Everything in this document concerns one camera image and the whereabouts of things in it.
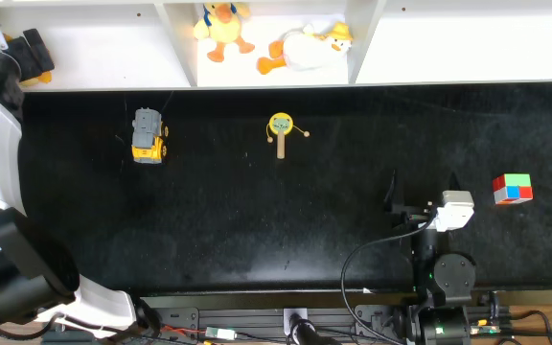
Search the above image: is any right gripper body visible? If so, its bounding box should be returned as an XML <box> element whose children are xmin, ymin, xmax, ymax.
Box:
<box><xmin>384</xmin><ymin>203</ymin><xmax>438</xmax><ymax>232</ymax></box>

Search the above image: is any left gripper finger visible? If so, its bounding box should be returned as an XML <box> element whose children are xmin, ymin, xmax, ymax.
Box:
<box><xmin>21</xmin><ymin>28</ymin><xmax>57</xmax><ymax>74</ymax></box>
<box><xmin>5</xmin><ymin>38</ymin><xmax>37</xmax><ymax>83</ymax></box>

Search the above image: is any yellow rubber duck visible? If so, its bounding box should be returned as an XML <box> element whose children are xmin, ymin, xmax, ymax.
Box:
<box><xmin>1</xmin><ymin>32</ymin><xmax>54</xmax><ymax>89</ymax></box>

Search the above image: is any many-coloured puzzle cube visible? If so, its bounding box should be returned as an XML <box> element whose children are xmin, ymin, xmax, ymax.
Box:
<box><xmin>492</xmin><ymin>172</ymin><xmax>535</xmax><ymax>206</ymax></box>

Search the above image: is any white shelf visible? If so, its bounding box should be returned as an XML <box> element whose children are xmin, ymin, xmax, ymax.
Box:
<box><xmin>0</xmin><ymin>0</ymin><xmax>552</xmax><ymax>92</ymax></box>

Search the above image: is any yellow rattle drum toy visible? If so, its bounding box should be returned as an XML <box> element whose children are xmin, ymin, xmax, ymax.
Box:
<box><xmin>265</xmin><ymin>111</ymin><xmax>311</xmax><ymax>160</ymax></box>

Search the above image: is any grey and yellow toy truck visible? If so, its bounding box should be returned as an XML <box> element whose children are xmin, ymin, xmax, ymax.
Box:
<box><xmin>130</xmin><ymin>107</ymin><xmax>171</xmax><ymax>166</ymax></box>

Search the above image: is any white plush duck yellow hat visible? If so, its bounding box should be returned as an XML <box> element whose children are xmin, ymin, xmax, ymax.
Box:
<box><xmin>256</xmin><ymin>21</ymin><xmax>355</xmax><ymax>76</ymax></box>

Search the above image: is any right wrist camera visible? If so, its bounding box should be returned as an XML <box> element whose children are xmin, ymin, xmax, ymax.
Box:
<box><xmin>431</xmin><ymin>190</ymin><xmax>476</xmax><ymax>234</ymax></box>

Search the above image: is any black cable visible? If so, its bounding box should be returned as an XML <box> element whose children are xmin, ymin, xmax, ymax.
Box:
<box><xmin>340</xmin><ymin>205</ymin><xmax>439</xmax><ymax>345</ymax></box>

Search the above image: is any mounting rail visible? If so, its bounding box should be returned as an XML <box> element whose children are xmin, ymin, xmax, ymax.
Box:
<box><xmin>134</xmin><ymin>289</ymin><xmax>552</xmax><ymax>345</ymax></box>

